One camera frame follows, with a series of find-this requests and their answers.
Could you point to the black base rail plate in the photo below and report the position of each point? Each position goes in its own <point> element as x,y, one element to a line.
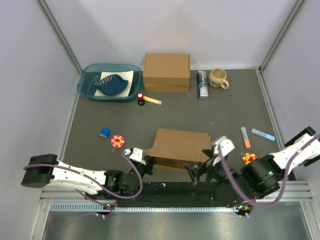
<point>180,194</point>

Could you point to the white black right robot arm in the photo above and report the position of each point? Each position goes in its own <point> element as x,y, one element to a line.
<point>260,176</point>

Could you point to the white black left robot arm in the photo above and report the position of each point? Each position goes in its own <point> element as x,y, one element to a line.
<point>47,170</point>

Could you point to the blue small eraser block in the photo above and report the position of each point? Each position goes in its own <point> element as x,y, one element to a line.
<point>105,132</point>

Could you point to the folded cardboard box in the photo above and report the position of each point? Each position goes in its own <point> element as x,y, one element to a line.
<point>167,69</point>
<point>166,88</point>

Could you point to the teal plastic bin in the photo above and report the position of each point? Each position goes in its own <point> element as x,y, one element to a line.
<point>85,86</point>

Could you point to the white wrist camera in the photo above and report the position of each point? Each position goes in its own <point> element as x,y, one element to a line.
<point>222,146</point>
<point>136,154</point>

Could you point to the lower folded cardboard box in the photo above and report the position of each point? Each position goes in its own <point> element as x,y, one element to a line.
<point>166,88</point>

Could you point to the light blue marker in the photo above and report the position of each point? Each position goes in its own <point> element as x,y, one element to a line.
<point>263,134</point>

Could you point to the upper folded cardboard box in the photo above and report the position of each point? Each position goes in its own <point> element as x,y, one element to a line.
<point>167,69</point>

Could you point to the orange grey marker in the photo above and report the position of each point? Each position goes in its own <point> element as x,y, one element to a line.
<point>245,137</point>

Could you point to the orange flower toy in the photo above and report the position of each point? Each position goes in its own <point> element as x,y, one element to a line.
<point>249,157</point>

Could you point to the brown cardboard box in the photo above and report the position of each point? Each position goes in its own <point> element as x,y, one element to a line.
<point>172,149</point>

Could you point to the red black stamp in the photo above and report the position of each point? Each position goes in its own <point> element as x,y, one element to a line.
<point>140,99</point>

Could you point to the beige ceramic mug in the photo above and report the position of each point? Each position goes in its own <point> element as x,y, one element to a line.
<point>218,79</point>

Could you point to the blue toothpaste box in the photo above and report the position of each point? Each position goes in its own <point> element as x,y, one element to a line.
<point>202,85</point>

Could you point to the dark blue shoe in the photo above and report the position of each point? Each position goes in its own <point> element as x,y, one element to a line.
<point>111,85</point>

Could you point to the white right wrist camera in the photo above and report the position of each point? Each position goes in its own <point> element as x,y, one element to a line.
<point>222,146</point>

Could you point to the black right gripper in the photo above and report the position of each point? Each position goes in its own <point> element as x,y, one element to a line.
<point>195,170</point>

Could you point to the grey slotted cable duct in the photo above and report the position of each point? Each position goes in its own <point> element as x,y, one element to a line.
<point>115,206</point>

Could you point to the yellow highlighter marker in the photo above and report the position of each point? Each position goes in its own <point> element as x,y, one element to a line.
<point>152,100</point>

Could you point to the pink flower toy left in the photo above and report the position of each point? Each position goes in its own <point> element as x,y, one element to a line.
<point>117,142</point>

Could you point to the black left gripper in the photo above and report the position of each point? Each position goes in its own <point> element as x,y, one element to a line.
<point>149,160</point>

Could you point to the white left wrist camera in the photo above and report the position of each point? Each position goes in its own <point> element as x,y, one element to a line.
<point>136,154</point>

